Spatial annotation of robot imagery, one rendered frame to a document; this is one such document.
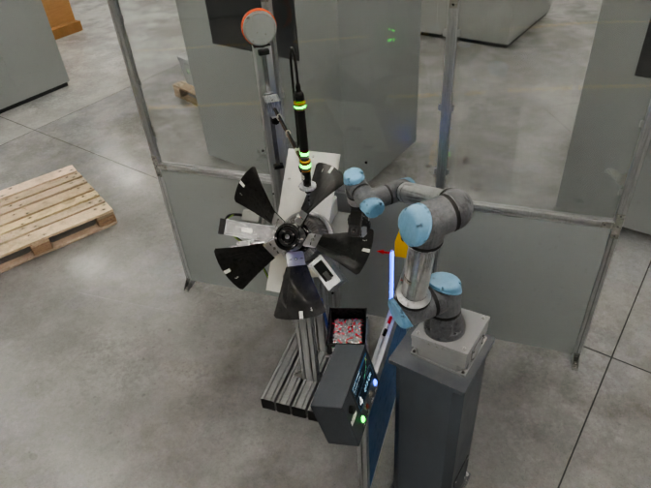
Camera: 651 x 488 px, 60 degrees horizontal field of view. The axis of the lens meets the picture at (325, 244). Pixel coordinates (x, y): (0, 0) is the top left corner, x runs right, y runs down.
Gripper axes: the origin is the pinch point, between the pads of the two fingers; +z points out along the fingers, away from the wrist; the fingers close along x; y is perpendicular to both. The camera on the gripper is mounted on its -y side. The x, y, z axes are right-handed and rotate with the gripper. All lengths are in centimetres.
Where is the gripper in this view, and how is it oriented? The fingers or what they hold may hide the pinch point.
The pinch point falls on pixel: (360, 235)
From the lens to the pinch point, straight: 229.6
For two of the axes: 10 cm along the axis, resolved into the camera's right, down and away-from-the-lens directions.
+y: 3.0, -8.0, 5.2
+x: -9.4, -1.7, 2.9
